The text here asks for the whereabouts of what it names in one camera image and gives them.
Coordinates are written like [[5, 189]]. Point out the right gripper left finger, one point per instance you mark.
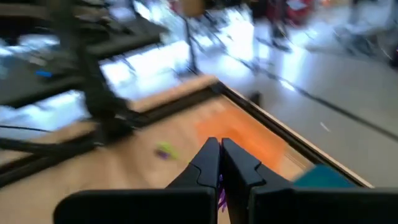
[[155, 205]]

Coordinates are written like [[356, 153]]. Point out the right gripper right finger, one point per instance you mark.
[[280, 205]]

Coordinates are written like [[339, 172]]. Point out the teal plastic bin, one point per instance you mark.
[[323, 177]]

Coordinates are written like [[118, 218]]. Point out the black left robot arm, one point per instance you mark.
[[96, 93]]

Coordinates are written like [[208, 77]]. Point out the orange plastic bin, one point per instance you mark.
[[245, 133]]

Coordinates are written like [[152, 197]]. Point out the black table clamp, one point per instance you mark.
[[255, 98]]

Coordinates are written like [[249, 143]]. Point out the black light stand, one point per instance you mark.
[[190, 43]]

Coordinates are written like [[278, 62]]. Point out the dark grey desk top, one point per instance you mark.
[[31, 87]]

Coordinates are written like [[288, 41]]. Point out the black aluminium table frame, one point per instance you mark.
[[174, 107]]

